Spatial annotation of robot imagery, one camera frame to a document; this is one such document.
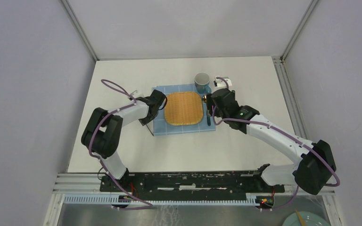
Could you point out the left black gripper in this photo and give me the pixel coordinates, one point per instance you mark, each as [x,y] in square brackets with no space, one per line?
[143,121]

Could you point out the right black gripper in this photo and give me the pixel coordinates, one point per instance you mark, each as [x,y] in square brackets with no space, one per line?
[210,102]

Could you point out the gold spoon teal handle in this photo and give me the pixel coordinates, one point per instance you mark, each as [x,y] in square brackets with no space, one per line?
[208,120]

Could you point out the woven bamboo placemat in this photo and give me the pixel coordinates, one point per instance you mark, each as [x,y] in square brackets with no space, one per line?
[183,108]

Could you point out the white blue mug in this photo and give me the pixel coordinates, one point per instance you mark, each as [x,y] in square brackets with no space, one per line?
[201,82]

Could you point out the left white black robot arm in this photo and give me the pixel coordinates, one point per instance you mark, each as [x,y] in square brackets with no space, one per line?
[103,131]

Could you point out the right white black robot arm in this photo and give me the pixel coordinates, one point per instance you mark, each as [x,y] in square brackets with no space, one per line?
[313,166]

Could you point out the wooden chopstick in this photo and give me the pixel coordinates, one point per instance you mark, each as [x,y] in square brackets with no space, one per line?
[300,218]

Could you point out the green plate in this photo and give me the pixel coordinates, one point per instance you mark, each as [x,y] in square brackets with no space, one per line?
[310,219]

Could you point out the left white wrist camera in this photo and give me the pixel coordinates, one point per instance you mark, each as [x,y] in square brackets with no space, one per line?
[136,94]

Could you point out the light blue cable duct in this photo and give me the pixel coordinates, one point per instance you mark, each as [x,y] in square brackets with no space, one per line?
[117,199]

